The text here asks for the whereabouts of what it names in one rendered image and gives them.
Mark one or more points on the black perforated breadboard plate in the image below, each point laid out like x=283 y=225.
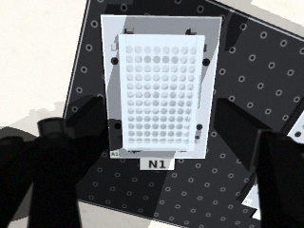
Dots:
x=260 y=68

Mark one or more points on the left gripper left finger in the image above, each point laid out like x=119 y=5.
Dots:
x=46 y=163

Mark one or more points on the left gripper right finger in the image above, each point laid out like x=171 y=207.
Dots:
x=277 y=159

